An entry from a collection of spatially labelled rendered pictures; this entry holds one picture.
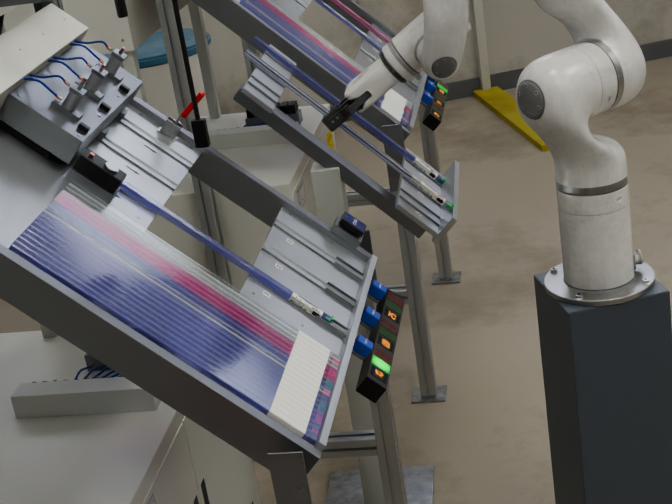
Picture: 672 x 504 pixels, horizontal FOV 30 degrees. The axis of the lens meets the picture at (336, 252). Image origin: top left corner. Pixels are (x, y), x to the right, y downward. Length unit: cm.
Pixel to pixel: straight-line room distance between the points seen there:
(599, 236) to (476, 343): 150
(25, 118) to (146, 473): 59
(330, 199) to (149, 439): 73
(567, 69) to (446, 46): 33
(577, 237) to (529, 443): 106
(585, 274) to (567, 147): 23
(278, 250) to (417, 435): 110
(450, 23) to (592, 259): 49
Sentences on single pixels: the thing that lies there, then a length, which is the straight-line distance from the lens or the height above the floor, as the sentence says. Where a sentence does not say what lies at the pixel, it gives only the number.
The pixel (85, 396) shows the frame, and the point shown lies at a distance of 223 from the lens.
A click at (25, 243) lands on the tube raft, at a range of 179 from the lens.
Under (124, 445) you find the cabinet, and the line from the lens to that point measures 212.
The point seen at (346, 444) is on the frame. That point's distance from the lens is 259.
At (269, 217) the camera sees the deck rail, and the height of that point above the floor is 83.
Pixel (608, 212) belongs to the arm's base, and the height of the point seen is 85.
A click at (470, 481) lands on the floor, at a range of 299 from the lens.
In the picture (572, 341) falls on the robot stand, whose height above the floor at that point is 65.
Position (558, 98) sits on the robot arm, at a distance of 200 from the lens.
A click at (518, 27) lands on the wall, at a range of 594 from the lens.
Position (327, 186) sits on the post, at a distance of 258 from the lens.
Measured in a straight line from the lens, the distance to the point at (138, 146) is 223.
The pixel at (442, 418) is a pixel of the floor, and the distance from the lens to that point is 324.
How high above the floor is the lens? 164
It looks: 22 degrees down
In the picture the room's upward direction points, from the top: 9 degrees counter-clockwise
